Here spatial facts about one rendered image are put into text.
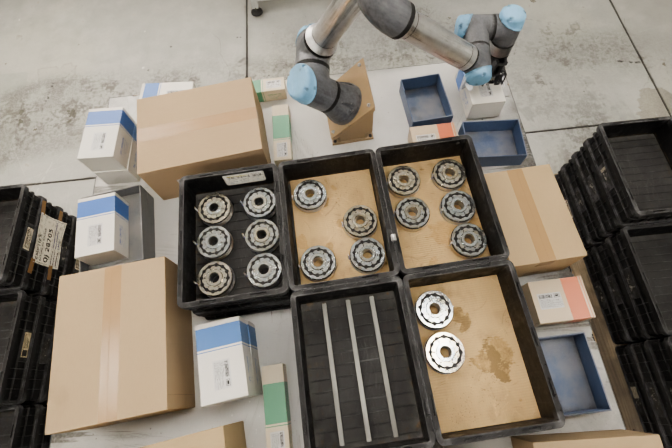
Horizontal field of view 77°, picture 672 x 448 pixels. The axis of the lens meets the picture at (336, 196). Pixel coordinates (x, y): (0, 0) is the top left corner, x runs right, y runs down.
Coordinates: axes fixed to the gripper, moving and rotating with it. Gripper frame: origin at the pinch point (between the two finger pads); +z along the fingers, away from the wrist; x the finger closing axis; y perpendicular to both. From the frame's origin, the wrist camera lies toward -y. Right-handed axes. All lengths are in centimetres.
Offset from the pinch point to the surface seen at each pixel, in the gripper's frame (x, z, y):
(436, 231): -28, -5, 56
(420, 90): -20.0, 7.9, -6.7
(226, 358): -90, -10, 87
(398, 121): -30.6, 8.2, 6.4
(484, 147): -1.6, 7.7, 21.8
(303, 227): -68, -5, 50
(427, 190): -28, -5, 42
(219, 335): -92, -10, 81
